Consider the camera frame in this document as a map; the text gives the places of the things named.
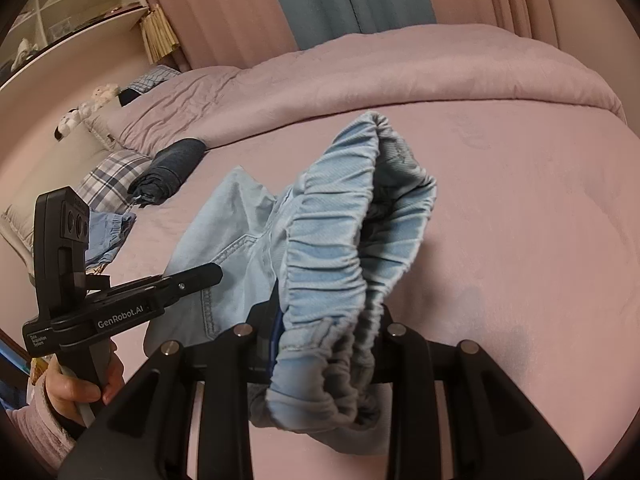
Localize folded light blue pants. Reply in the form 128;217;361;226
82;210;137;271

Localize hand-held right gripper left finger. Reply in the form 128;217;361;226
57;282;284;480

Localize plaid pillow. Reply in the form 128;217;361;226
75;149;153;213

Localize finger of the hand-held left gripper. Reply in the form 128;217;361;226
86;262;224;307

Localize beige fringed tassel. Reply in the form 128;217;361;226
139;4;180;65

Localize light blue denim elastic pants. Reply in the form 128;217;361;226
145;110;438;433

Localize pink duvet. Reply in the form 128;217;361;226
87;22;628;153

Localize person's left hand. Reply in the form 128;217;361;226
45;341;126;425

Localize dark blue rolled cloth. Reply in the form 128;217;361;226
127;137;207;208

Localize person's left forearm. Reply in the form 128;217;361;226
5;390;78;476

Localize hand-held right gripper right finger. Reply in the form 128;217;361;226
367;305;585;480

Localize blue checked cloth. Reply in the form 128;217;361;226
117;64;182;108

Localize black and white plush toy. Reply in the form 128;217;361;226
54;106;86;142

